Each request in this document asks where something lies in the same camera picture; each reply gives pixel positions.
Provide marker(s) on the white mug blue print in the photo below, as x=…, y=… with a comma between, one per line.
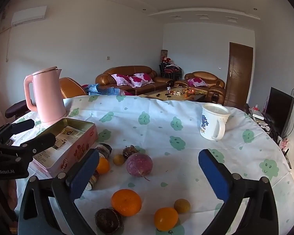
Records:
x=213, y=121

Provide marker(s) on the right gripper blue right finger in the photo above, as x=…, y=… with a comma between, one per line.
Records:
x=225, y=187

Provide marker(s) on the pink electric kettle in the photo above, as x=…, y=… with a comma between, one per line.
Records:
x=43, y=94

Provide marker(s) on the small yellow-green fruit front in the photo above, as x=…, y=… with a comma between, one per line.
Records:
x=182, y=206

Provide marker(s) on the dark purple stool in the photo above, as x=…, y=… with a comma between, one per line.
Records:
x=17, y=110

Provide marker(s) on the pink metal tin box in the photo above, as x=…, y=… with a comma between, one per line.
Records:
x=73, y=139

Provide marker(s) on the large wrinkled orange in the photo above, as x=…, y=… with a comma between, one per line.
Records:
x=126, y=202

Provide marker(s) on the white air conditioner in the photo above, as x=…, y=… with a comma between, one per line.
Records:
x=28, y=15

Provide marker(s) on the brown leather long sofa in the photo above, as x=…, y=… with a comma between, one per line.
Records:
x=106, y=80

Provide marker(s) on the pink floral cushion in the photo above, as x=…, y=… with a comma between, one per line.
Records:
x=140, y=79
x=122, y=80

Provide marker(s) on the dark dried spiky fruit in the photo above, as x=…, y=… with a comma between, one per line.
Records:
x=128, y=151

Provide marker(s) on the pink floral cushion left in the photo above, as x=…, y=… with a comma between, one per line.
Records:
x=122, y=80

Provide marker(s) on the black television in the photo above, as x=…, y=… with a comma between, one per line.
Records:
x=278, y=110

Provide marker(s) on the pink cushion on armchair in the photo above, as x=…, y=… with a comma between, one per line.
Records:
x=196, y=82

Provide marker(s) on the dark brown round fruit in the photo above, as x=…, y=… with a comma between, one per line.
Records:
x=109, y=221

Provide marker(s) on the orange leather chair back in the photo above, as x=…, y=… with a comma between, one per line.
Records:
x=70, y=88

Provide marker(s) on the pink floral cushion right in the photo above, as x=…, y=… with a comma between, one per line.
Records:
x=140, y=79

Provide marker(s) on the striped cylinder jar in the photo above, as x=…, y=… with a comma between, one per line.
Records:
x=104, y=150
x=92, y=181

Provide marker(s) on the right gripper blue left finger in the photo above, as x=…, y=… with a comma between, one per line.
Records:
x=69, y=186

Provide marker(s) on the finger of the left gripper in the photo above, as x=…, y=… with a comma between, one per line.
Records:
x=35, y=146
x=15, y=128

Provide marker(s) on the wooden coffee table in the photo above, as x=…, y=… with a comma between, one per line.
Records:
x=177, y=94

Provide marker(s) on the white tablecloth green clouds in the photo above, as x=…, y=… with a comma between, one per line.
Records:
x=169, y=132

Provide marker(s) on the blue clothing pile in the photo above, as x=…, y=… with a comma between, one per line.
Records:
x=97, y=90

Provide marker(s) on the purple round passion fruit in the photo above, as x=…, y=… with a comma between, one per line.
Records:
x=139, y=165

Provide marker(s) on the small yellow fruit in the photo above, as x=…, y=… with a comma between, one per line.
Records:
x=118, y=159

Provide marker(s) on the smooth orange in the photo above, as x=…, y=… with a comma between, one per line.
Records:
x=165, y=218

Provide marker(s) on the stacked dark chairs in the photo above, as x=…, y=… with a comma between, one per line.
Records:
x=169, y=70

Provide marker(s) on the brown wooden door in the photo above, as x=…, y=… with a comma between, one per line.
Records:
x=239, y=75

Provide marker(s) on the brown leather armchair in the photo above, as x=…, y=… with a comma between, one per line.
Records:
x=212, y=86

